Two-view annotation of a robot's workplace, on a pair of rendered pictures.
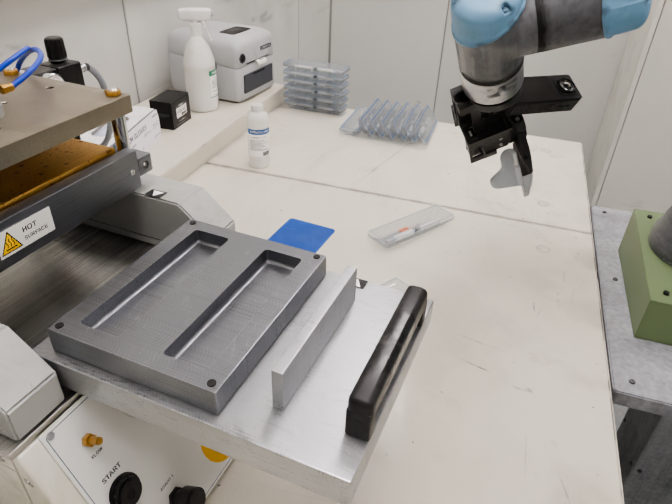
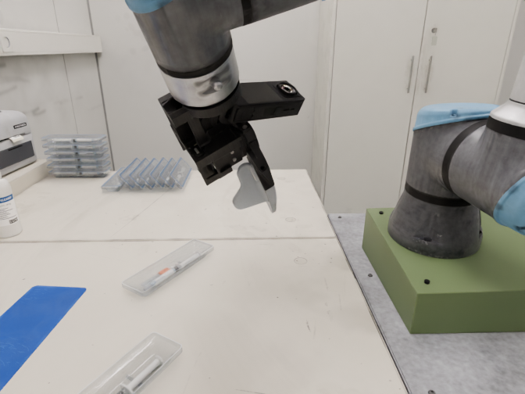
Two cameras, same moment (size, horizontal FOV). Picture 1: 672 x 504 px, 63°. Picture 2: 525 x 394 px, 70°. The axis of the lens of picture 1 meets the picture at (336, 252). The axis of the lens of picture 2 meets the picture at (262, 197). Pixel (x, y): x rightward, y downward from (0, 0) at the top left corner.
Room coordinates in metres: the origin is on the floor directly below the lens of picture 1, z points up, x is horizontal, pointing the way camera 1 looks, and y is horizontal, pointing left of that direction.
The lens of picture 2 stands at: (0.29, -0.11, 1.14)
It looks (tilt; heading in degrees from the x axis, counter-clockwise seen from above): 22 degrees down; 341
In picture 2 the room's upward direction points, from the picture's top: straight up
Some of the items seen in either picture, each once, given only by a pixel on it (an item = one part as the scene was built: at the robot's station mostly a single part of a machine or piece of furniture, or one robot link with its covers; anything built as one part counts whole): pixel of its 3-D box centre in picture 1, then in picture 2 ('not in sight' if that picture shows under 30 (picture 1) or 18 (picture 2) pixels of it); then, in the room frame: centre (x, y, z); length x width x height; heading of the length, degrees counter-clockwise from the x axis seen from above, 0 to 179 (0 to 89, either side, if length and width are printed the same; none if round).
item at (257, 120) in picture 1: (258, 135); (1, 204); (1.19, 0.19, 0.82); 0.05 x 0.05 x 0.14
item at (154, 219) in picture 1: (143, 206); not in sight; (0.60, 0.24, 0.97); 0.26 x 0.05 x 0.07; 68
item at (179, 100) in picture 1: (170, 109); not in sight; (1.32, 0.42, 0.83); 0.09 x 0.06 x 0.07; 167
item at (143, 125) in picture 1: (113, 139); not in sight; (1.11, 0.49, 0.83); 0.23 x 0.12 x 0.07; 175
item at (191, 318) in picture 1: (201, 298); not in sight; (0.40, 0.12, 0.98); 0.20 x 0.17 x 0.03; 158
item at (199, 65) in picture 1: (200, 60); not in sight; (1.43, 0.37, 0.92); 0.09 x 0.08 x 0.25; 101
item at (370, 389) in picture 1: (391, 353); not in sight; (0.33, -0.05, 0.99); 0.15 x 0.02 x 0.04; 158
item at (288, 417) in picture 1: (246, 322); not in sight; (0.38, 0.08, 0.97); 0.30 x 0.22 x 0.08; 68
